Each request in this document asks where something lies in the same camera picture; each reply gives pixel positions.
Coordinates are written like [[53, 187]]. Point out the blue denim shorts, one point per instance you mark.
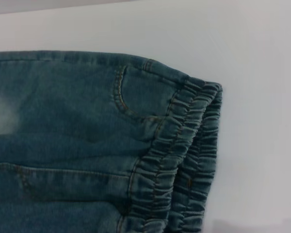
[[87, 145]]

